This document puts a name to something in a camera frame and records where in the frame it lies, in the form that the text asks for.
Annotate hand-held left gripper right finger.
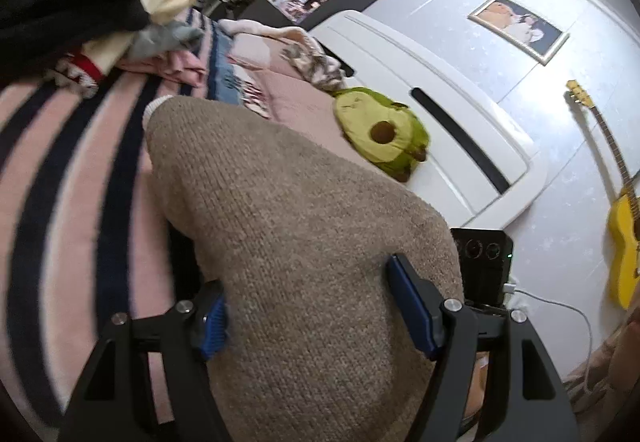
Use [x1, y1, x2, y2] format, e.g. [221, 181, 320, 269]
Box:
[386, 253, 582, 442]

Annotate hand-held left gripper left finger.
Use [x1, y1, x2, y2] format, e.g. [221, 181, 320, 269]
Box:
[57, 278, 237, 442]

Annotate brown knit sweater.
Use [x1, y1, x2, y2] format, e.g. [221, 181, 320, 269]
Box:
[142, 95, 468, 442]

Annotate person's right forearm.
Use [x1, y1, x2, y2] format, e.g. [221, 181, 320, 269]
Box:
[562, 302, 640, 418]

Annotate yellow guitar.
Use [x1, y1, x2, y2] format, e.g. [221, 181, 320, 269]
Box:
[565, 79, 640, 310]

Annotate white bed headboard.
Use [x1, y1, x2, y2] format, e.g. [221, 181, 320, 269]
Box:
[305, 10, 550, 229]

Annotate avocado plush toy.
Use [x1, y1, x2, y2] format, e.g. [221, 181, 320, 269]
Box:
[332, 86, 432, 183]

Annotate pink striped pillow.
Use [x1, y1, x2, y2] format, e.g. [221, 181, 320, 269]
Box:
[267, 67, 361, 153]

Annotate floral patterned cloth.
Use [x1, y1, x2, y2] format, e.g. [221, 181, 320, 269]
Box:
[281, 36, 353, 90]

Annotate pink garment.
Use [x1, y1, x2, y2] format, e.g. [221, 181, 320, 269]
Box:
[117, 48, 208, 88]

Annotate white pink blanket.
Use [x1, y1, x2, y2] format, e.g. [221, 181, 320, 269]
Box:
[218, 17, 313, 73]

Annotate white red patterned garment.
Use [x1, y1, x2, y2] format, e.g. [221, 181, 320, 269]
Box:
[47, 50, 108, 98]

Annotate grey garment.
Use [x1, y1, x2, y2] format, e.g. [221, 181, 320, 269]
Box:
[127, 21, 205, 60]

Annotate black garment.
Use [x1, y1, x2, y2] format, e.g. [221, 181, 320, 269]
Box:
[0, 0, 151, 88]

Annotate white cable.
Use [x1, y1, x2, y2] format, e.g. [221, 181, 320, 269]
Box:
[505, 282, 596, 383]

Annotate framed wall photo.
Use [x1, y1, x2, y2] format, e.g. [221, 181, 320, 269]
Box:
[467, 0, 571, 66]

